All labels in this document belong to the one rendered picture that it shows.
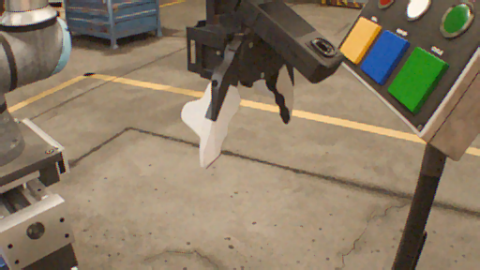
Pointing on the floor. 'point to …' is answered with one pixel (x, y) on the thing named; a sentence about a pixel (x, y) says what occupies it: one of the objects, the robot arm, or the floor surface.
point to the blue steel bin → (112, 18)
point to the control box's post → (420, 206)
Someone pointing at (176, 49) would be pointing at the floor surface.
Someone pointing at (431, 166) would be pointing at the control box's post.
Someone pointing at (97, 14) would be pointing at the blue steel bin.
